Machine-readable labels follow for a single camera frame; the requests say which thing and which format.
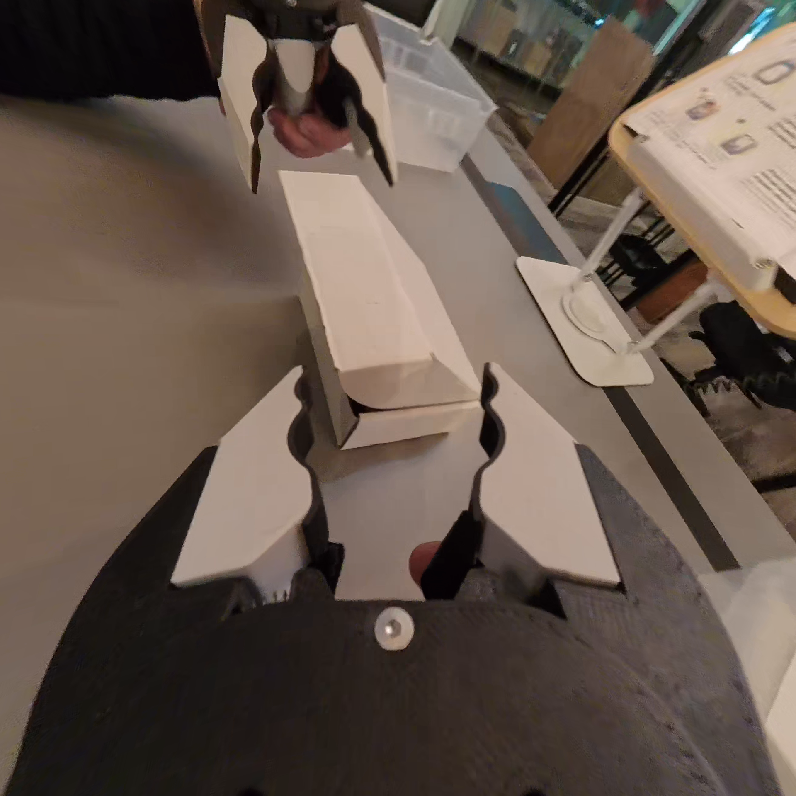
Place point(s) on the translucent plastic container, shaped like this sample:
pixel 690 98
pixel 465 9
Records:
pixel 765 622

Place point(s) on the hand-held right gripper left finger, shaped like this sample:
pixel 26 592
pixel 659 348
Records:
pixel 249 497

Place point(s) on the brown wooden panel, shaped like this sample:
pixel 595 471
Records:
pixel 591 112

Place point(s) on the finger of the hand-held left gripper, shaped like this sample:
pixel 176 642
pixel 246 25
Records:
pixel 239 81
pixel 367 81

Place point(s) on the white cardboard box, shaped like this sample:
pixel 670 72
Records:
pixel 360 298

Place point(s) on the black office chair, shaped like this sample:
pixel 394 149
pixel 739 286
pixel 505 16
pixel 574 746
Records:
pixel 746 336

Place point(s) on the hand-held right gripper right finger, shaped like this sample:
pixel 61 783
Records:
pixel 541 497

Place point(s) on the clear plastic bin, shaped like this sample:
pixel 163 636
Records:
pixel 435 106

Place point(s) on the white printed instruction panel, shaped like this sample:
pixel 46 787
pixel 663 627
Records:
pixel 734 124

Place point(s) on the person's left hand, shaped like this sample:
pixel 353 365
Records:
pixel 308 138

